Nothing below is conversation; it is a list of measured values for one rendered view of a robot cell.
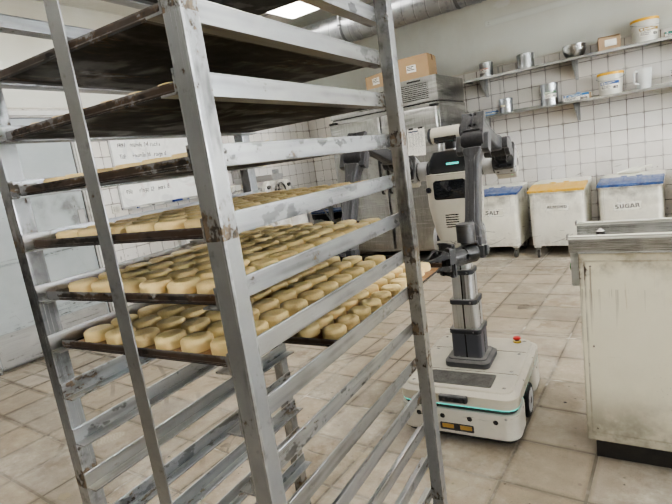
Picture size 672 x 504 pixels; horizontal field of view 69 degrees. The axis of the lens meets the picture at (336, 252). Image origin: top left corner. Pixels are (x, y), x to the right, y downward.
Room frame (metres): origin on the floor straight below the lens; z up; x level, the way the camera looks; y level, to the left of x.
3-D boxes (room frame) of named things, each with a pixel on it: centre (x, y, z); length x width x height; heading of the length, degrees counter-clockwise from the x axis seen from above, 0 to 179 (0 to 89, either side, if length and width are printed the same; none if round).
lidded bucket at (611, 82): (5.03, -2.95, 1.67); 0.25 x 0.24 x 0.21; 54
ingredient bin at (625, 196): (4.76, -2.97, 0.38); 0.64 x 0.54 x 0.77; 143
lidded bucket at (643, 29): (4.85, -3.20, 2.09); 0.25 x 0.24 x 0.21; 144
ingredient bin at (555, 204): (5.14, -2.44, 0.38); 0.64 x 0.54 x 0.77; 145
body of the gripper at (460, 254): (1.46, -0.35, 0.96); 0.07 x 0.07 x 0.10; 29
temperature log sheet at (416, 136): (5.46, -1.04, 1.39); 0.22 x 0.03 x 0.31; 54
